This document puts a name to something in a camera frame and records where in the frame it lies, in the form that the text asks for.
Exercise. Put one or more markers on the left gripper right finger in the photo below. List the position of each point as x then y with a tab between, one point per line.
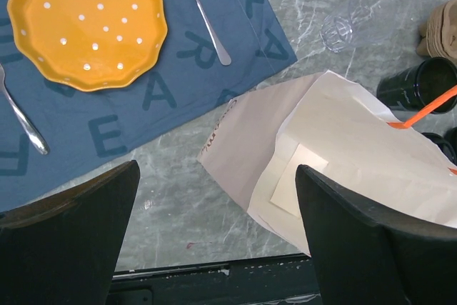
364	252

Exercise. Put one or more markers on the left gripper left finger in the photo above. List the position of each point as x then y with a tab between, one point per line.
63	249

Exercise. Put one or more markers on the cream paper bag orange handles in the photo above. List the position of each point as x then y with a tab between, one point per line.
339	129

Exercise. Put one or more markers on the black cup lid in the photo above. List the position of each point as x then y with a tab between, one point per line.
446	143

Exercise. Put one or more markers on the brown pulp cup carrier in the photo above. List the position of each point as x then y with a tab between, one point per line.
438	33

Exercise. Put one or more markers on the silver fork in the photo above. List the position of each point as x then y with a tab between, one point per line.
33	134

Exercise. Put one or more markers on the blue alphabet placemat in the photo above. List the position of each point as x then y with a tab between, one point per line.
86	130

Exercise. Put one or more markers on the yellow dotted plate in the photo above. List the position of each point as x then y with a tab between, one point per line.
89	45

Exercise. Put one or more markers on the clear plastic cup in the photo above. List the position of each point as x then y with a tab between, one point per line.
356	23

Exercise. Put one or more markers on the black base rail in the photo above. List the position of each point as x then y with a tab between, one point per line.
287	279

